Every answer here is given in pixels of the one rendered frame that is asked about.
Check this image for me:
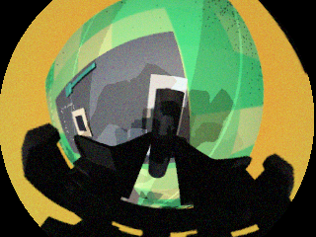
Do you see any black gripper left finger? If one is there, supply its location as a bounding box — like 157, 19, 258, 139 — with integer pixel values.
74, 131, 151, 198

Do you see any cream square tile with dark blue square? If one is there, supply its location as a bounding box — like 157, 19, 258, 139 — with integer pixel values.
72, 108, 92, 137

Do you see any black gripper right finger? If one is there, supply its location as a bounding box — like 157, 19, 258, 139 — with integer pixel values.
174, 135, 253, 206

